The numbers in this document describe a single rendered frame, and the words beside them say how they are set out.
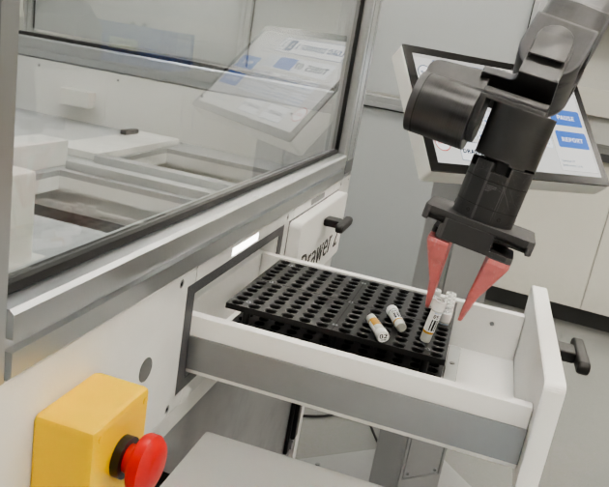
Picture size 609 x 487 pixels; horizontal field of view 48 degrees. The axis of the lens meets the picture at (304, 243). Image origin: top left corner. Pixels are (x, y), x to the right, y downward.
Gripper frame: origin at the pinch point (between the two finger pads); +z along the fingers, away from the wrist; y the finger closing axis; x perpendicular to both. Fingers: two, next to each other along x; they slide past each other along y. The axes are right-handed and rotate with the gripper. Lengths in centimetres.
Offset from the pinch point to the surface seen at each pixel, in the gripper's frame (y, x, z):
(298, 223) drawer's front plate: 22.3, -22.0, 3.8
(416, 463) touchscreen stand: -8, -101, 73
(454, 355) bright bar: -3.0, -11.3, 8.5
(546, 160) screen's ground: -9, -99, -11
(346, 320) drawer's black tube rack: 8.6, -0.1, 5.6
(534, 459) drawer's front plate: -11.4, 8.6, 7.1
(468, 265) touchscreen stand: -1, -100, 18
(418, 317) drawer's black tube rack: 2.3, -5.9, 4.3
